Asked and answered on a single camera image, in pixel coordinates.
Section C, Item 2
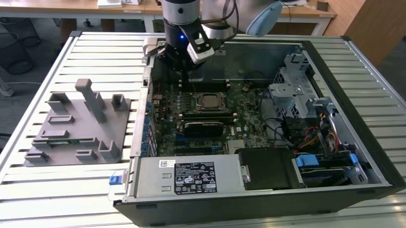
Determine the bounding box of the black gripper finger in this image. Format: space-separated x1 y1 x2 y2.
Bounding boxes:
156 46 186 94
185 62 204 81

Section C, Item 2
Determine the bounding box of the metal socket cover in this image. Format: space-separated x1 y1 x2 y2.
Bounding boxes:
193 92 229 112

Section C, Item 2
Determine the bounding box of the silver CPU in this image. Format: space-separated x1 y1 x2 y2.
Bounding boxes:
202 94 224 107

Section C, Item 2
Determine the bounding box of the CPU socket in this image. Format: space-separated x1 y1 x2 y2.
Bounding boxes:
192 91 231 114

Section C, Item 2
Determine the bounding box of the black RAM slot bank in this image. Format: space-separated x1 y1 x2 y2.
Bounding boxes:
180 113 237 124
177 78 231 93

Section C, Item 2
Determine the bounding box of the green motherboard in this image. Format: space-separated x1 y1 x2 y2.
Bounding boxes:
145 80 288 158

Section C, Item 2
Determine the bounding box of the silver drive cage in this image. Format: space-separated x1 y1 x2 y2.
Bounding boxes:
267 53 339 119

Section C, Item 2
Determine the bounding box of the black expansion slot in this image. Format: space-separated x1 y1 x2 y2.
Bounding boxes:
173 146 217 154

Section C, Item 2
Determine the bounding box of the silver heat sink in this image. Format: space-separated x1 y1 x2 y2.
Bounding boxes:
227 140 247 154

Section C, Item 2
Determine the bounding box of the grey parts rack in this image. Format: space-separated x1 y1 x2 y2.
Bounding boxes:
24 78 132 168

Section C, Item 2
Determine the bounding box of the green RAM stick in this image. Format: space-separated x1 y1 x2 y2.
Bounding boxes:
46 138 96 145

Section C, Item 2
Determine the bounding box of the black waste bin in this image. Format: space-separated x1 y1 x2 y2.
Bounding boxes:
0 30 36 75

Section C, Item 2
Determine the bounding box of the silver power supply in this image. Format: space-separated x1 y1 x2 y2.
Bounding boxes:
125 154 247 199

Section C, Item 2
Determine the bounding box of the black plastic fan shroud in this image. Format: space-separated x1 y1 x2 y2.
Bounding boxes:
237 147 304 190

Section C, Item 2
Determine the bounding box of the white stand foot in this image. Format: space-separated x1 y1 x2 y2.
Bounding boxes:
0 66 14 97

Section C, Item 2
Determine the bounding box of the hard disk in blue carrier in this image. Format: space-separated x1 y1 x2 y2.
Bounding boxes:
293 153 360 188

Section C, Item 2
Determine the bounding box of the wooden cabinet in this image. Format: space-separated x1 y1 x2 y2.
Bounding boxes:
323 0 406 67

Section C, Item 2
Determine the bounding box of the black open PC case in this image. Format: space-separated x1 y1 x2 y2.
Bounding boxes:
112 35 406 228

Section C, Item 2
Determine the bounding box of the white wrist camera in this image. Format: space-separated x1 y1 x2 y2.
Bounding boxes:
185 38 216 64

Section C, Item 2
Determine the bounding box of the wooden desk white frame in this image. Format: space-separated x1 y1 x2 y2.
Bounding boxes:
144 0 337 36
0 0 156 33

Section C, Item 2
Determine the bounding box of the thin black cable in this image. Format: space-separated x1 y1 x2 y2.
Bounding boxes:
257 89 297 152

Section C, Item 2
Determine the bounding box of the coloured power wire bundle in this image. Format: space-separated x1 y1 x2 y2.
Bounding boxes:
303 113 339 152

